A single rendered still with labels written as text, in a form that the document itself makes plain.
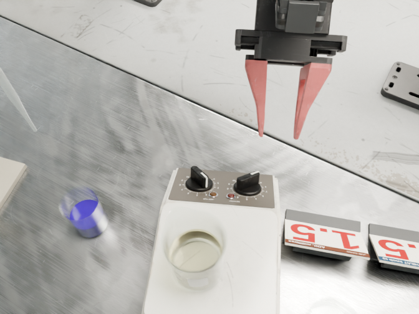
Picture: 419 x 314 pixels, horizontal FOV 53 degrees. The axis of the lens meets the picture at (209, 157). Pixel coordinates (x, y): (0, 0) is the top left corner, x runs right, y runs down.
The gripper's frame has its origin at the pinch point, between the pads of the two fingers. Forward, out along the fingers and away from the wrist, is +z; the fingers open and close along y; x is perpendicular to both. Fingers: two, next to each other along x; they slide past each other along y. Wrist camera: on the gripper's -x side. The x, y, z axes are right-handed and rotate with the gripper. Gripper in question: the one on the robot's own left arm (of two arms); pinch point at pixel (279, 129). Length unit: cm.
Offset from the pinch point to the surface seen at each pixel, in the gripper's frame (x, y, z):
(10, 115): 16.0, -37.2, 2.2
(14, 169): 9.4, -33.1, 8.6
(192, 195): 2.5, -8.6, 8.3
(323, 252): 3.4, 6.6, 13.8
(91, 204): 4.7, -20.8, 10.9
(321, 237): 3.6, 6.2, 12.1
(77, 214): 3.8, -22.2, 12.0
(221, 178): 6.5, -5.7, 6.9
